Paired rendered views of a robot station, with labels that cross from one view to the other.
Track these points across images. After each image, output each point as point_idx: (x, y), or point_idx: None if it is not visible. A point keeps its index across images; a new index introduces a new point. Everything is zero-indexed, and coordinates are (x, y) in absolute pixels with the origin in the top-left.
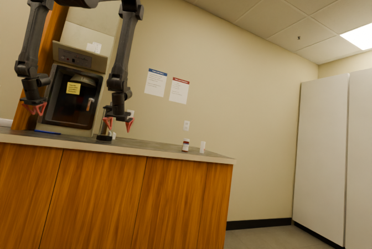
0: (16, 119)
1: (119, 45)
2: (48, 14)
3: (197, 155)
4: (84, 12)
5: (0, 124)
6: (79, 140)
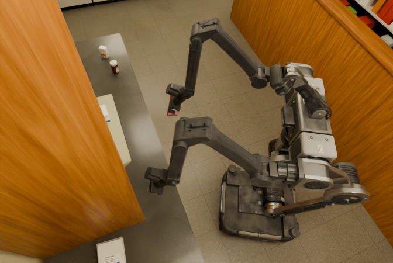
0: (143, 215)
1: (197, 69)
2: (121, 160)
3: (130, 63)
4: None
5: (124, 251)
6: (150, 151)
